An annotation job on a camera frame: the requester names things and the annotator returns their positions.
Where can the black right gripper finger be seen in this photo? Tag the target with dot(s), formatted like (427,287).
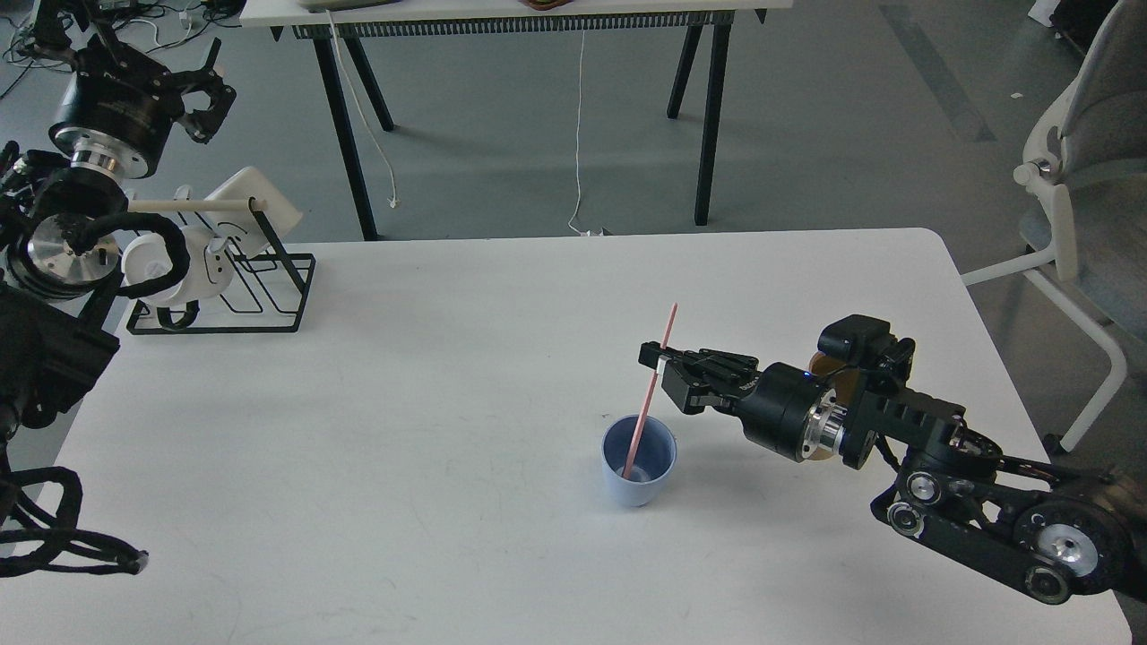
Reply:
(692,394)
(700,366)

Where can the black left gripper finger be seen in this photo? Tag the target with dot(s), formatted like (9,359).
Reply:
(204,79)
(202,123)

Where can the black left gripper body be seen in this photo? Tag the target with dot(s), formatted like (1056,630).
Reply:
(115,101)

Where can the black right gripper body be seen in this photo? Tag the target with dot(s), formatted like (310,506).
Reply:
(792,413)

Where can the blue plastic cup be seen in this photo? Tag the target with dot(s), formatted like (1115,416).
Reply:
(654,459)

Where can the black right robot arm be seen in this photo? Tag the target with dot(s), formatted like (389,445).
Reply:
(1046,531)

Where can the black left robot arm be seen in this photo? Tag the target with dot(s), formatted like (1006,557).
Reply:
(71,242)

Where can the bamboo cylinder holder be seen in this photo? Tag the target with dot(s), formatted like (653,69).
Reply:
(845,382)

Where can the wooden rack dowel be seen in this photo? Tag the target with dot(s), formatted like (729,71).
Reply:
(227,205)

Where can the white cutting board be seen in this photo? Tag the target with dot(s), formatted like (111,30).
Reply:
(256,193)

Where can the background white table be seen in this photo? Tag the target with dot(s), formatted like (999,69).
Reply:
(335,27)

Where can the white mug on rack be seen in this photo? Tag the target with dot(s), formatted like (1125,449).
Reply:
(210,270)

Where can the white office chair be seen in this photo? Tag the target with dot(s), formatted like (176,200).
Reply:
(1084,163)

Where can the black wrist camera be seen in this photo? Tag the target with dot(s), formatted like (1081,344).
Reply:
(868,343)

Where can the black wire dish rack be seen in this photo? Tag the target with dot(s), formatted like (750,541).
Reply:
(267,295)

